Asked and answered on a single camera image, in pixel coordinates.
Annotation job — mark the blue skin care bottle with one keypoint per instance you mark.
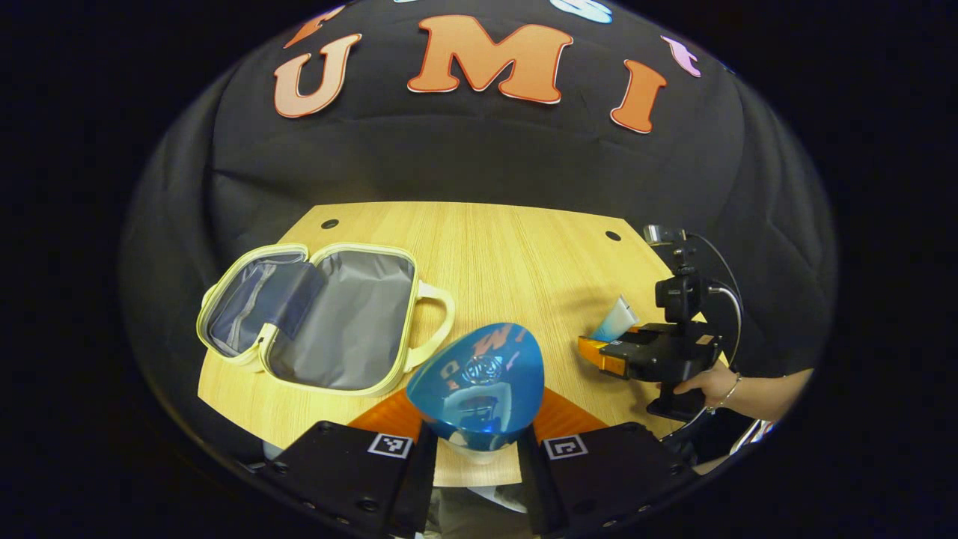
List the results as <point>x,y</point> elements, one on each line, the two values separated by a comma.
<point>479,374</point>

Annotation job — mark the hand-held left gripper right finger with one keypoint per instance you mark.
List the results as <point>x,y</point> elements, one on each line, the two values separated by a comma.
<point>535,486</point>

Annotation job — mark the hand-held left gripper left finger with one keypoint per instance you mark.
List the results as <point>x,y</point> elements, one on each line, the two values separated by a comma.
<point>419,479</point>

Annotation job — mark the cream suitcase with grey lining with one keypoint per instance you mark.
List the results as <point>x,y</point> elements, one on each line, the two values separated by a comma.
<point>359,314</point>

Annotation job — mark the white blue skin care tube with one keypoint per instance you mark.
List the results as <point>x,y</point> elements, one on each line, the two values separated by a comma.
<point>617,318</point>

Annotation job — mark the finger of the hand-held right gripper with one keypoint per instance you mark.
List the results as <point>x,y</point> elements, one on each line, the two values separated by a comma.
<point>642,329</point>
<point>608,361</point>

